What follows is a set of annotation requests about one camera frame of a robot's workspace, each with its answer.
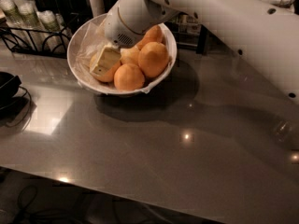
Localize clear plastic bowl liner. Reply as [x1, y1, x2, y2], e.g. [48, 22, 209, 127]
[67, 15, 177, 96]

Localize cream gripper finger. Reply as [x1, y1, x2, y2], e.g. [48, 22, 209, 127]
[90, 64, 108, 77]

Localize black wire rack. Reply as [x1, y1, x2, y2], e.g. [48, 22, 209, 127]
[0, 13, 78, 58]

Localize black condiment shelf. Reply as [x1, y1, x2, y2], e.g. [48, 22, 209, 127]
[165, 13, 209, 54]

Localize white cup stack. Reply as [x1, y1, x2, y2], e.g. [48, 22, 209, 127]
[85, 0, 107, 19]

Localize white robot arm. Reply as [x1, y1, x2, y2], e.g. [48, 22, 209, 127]
[99, 0, 299, 104]

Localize stacked paper cups middle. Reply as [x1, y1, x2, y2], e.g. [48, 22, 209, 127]
[19, 3, 39, 29]

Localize black cable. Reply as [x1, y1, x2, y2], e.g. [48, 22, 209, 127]
[0, 86, 34, 129]

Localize stacked paper cups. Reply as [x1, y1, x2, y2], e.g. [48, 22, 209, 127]
[0, 0, 22, 28]
[38, 10, 64, 54]
[19, 3, 39, 29]

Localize small middle orange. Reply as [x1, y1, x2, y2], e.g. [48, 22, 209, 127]
[121, 47, 140, 64]

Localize black appliance at left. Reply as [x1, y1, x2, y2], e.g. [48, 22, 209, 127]
[0, 72, 21, 106]

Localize stacked paper cups right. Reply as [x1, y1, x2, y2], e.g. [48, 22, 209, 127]
[38, 10, 64, 54]

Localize white bowl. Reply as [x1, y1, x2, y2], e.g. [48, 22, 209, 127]
[67, 14, 177, 97]

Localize stacked paper cups left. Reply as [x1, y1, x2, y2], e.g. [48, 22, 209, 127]
[0, 0, 22, 28]

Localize right large orange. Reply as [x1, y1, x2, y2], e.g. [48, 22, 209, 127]
[138, 42, 169, 78]

